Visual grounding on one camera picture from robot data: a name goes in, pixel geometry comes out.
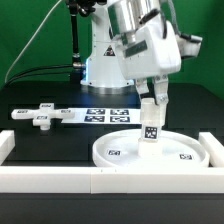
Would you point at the white sheet with markers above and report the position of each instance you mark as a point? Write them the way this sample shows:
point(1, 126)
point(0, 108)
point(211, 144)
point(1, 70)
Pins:
point(104, 116)

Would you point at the white fence block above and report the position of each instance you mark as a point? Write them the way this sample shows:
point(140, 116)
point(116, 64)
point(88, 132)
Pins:
point(7, 143)
point(214, 148)

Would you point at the white front fence bar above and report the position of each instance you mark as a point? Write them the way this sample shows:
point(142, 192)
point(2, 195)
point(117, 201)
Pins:
point(19, 179)

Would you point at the white left fence block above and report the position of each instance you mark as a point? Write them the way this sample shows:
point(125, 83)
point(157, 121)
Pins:
point(7, 143)

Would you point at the white cross-shaped table base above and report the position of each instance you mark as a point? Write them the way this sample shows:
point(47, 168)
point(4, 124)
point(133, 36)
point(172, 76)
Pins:
point(43, 115)

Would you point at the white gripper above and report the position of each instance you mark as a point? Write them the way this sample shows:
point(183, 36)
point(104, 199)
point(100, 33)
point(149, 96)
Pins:
point(152, 55)

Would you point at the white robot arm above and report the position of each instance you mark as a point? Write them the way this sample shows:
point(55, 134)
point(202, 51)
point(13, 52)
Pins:
point(133, 41)

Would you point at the white right fence block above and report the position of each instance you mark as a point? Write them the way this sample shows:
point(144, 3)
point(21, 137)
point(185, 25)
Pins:
point(214, 148)

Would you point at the white round table top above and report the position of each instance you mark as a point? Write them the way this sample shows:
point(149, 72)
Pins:
point(126, 149)

